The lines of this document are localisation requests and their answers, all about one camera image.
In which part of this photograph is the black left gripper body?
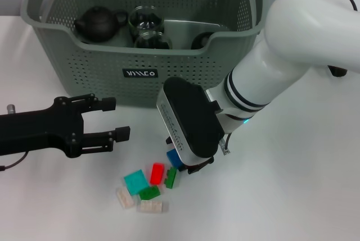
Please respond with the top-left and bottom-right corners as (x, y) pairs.
(0, 96), (86, 159)

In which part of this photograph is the blue square toy brick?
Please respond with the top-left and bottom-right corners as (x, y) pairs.
(165, 149), (187, 172)

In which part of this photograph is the glass teacup black holder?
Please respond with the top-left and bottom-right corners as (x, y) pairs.
(191, 31), (214, 50)
(128, 5), (166, 34)
(133, 30), (173, 50)

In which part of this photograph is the grey perforated storage bin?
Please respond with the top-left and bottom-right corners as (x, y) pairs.
(20, 0), (268, 109)

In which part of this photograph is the green toy brick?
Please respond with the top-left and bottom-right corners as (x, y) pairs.
(138, 185), (161, 200)
(164, 167), (178, 190)

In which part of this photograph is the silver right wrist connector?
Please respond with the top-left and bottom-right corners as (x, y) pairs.
(220, 137), (232, 156)

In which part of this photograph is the bright red translucent brick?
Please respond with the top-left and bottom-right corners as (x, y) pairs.
(150, 162), (165, 185)

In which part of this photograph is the teal square toy brick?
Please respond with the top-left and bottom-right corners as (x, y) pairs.
(123, 169), (149, 196)

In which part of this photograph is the white translucent toy brick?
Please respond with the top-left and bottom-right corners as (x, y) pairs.
(116, 186), (136, 210)
(136, 199), (169, 213)

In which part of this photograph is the black clay teapot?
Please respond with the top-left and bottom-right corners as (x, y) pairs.
(74, 5), (129, 43)

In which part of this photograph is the grey right wrist cable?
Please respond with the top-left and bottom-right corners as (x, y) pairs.
(224, 131), (235, 148)

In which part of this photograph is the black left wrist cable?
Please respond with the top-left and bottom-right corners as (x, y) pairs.
(0, 152), (29, 172)

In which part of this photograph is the glass pitcher black handle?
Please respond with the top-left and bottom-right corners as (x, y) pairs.
(327, 65), (349, 78)

